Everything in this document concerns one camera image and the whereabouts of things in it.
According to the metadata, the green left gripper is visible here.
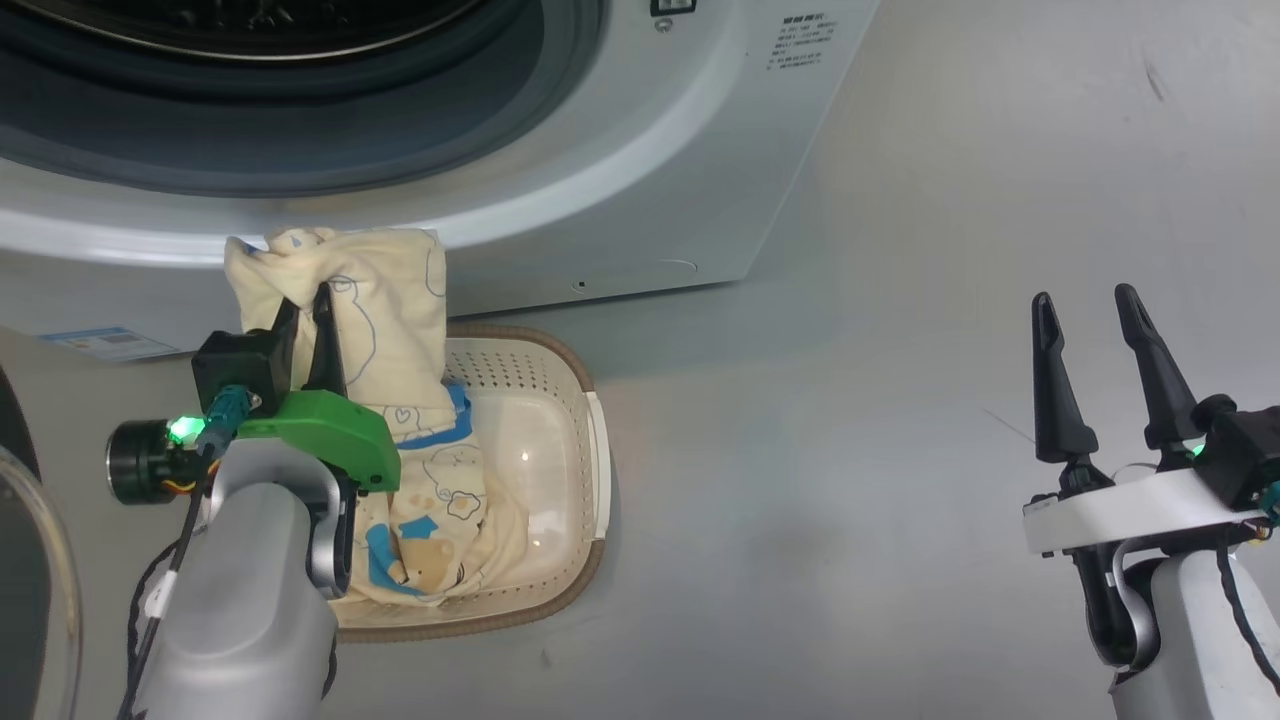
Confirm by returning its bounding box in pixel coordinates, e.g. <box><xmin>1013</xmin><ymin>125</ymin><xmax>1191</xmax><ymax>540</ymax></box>
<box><xmin>237</xmin><ymin>283</ymin><xmax>403</xmax><ymax>493</ymax></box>

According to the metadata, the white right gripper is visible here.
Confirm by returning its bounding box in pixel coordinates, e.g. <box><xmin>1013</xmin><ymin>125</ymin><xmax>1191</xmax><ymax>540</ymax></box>
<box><xmin>1022</xmin><ymin>284</ymin><xmax>1253</xmax><ymax>557</ymax></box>

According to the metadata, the cream printed garment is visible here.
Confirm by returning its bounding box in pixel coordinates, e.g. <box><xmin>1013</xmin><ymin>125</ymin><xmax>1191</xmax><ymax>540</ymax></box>
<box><xmin>224</xmin><ymin>227</ymin><xmax>457</xmax><ymax>421</ymax></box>

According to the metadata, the cream perforated laundry basket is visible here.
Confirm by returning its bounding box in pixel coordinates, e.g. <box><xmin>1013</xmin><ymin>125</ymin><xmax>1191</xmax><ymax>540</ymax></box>
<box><xmin>330</xmin><ymin>322</ymin><xmax>611</xmax><ymax>643</ymax></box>

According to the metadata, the white washing machine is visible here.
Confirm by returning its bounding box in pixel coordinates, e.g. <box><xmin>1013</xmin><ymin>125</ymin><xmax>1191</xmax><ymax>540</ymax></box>
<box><xmin>0</xmin><ymin>0</ymin><xmax>881</xmax><ymax>353</ymax></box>

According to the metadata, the blue white energy label sticker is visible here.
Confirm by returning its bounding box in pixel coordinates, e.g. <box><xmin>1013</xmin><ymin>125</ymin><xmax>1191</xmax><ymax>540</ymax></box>
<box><xmin>40</xmin><ymin>327</ymin><xmax>182</xmax><ymax>363</ymax></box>

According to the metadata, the left arm cable, teal plug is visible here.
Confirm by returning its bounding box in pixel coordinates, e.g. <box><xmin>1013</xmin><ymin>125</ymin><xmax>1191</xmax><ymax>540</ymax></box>
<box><xmin>118</xmin><ymin>387</ymin><xmax>253</xmax><ymax>720</ymax></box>

